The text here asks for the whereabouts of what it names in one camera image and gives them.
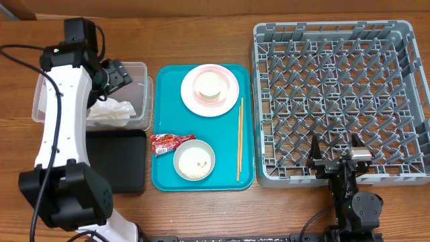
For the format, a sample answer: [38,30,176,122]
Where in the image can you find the white napkin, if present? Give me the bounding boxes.
[87,98,136,127]

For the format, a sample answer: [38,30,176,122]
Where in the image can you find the red foil snack wrapper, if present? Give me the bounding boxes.
[150,134,196,156]

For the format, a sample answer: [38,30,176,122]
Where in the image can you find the grey bowl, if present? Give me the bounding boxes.
[173,139,216,182]

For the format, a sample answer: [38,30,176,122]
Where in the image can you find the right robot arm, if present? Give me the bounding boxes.
[306,133,384,241]

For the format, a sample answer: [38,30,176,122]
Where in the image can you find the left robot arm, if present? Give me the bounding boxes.
[18,17,146,241]

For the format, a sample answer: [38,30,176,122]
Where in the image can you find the grey dishwasher rack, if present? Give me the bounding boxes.
[251,20,429,188]

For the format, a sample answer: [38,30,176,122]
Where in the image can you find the clear plastic bin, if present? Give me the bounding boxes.
[32,62,154,131]

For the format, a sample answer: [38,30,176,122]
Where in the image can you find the teal serving tray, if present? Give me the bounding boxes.
[151,64,255,192]

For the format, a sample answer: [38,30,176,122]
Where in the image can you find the left wooden chopstick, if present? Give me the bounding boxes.
[236,106,241,182]

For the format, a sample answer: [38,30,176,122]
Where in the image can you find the wooden chopstick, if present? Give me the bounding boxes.
[236,106,241,182]
[239,97,244,171]

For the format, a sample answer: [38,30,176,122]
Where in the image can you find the black plastic tray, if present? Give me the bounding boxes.
[86,129,146,194]

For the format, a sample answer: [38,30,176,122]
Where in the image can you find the pink bowl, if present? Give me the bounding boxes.
[192,69,230,104]

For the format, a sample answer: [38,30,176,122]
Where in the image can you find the pale green cup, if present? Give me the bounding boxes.
[194,72,222,103]

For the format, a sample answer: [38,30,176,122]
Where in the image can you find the pink plate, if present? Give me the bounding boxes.
[181,64,239,117]

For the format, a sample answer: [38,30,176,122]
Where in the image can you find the right wooden chopstick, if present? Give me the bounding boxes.
[239,97,244,171]

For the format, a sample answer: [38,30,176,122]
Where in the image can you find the white rice leftovers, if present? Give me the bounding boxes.
[178,147,212,180]

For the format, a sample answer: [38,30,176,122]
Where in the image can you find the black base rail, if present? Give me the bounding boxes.
[134,232,384,242]

